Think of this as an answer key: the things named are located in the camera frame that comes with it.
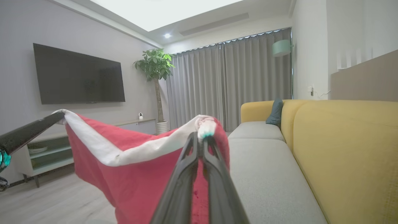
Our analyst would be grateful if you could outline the white bowl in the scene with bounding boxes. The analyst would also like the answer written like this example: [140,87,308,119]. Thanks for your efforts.
[28,146,48,155]

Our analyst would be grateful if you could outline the beige partition panel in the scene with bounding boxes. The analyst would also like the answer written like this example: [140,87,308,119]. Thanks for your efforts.
[330,50,398,102]

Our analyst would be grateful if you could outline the white low television cabinet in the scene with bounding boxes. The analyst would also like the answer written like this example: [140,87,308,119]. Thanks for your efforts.
[12,118,157,188]

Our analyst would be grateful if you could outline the yellow sofa back cushion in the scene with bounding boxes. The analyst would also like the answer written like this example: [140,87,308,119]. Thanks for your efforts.
[292,100,398,224]
[281,100,311,153]

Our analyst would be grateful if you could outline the white ribbed plant pot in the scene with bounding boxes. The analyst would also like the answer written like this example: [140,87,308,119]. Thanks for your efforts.
[156,121,169,135]

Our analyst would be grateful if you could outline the grey curtain panel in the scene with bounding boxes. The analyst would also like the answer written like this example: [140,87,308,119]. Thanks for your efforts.
[166,44,224,129]
[220,30,292,132]

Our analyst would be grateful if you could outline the red mesh shorts white trim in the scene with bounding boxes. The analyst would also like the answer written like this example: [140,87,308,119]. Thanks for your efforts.
[53,109,230,224]

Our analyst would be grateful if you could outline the black wall television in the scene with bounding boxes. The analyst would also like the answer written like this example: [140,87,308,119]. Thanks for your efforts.
[33,43,126,105]

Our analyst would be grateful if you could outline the yellow sofa armrest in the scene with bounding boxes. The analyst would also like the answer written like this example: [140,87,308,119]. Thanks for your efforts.
[240,100,275,124]

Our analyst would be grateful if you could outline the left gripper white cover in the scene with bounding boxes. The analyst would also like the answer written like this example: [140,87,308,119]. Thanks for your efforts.
[0,112,65,192]

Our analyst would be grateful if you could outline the floor lamp with green shade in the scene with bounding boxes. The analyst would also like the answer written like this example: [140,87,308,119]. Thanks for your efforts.
[272,30,294,100]

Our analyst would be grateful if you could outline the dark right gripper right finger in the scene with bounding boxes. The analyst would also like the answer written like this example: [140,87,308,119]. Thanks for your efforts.
[201,135,250,224]

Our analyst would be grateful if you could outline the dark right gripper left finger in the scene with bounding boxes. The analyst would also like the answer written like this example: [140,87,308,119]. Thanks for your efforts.
[149,132,199,224]

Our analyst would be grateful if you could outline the green leafy indoor tree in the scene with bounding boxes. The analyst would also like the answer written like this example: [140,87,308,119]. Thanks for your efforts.
[133,48,175,123]

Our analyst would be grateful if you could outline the dark blue throw pillow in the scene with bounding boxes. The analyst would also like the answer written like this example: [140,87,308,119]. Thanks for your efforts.
[266,99,284,128]

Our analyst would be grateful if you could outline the large bright ceiling light panel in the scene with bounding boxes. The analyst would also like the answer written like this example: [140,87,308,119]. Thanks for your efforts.
[90,0,243,31]

